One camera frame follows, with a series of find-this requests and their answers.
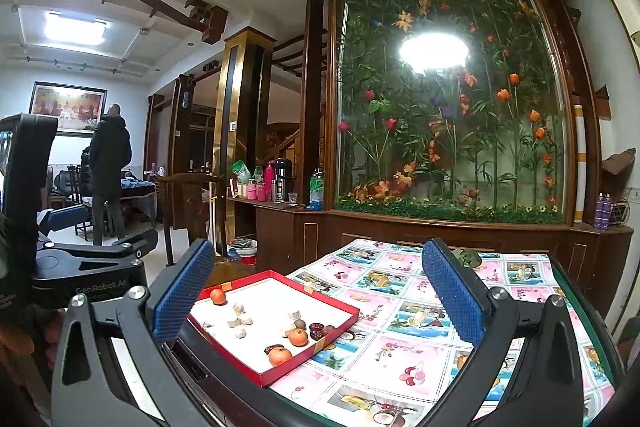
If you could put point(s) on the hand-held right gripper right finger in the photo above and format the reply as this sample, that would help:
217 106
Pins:
454 292

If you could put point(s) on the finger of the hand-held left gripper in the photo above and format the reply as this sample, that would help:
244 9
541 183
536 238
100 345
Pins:
125 248
67 217

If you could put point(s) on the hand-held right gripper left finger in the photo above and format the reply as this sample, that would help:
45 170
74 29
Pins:
181 292

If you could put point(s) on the orange mandarin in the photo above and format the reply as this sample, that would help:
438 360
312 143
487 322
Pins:
298 337
280 356
218 296

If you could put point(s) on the beige sugarcane piece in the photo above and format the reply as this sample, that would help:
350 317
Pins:
286 331
245 318
239 308

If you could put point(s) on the grey stone piece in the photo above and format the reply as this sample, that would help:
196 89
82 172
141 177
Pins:
240 333

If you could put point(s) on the red cardboard box tray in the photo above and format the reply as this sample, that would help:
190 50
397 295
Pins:
270 302

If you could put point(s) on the dark red date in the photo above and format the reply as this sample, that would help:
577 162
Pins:
316 326
316 335
270 349

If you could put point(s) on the small items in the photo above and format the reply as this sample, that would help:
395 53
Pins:
295 314

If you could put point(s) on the person's left hand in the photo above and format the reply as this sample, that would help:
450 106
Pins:
47 347

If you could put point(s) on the dark dining chair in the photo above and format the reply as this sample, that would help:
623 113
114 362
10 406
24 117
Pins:
75 187

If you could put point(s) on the green bok choy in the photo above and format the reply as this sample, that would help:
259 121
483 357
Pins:
466 258

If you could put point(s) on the covered dining table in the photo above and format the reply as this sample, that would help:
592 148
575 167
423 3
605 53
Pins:
140 197

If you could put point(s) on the carved wooden armchair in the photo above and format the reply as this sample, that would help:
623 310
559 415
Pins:
182 207

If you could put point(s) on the red and white bucket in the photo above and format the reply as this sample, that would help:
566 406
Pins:
243 252

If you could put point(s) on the green packet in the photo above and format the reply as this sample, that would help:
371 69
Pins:
240 172

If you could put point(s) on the ceiling light panel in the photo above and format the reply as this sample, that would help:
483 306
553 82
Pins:
75 28

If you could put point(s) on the wooden sideboard cabinet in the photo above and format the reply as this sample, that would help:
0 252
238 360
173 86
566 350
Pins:
310 237

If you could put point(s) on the pink bottle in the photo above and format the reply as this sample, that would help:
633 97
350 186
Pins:
269 182

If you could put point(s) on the glass artificial flower display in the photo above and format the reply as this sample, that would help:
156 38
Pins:
450 147

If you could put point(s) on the small glass cup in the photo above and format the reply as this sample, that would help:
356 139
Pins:
292 198

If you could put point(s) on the black and steel thermos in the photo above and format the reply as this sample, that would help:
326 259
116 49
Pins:
283 179

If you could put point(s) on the gold mirrored pillar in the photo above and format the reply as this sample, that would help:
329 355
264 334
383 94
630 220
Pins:
242 132

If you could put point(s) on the green label water bottle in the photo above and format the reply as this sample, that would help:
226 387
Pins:
316 189

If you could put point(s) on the white and yellow roll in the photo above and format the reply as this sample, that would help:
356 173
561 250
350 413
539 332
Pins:
579 167

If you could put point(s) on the framed wall painting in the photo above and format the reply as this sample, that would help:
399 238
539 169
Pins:
67 107

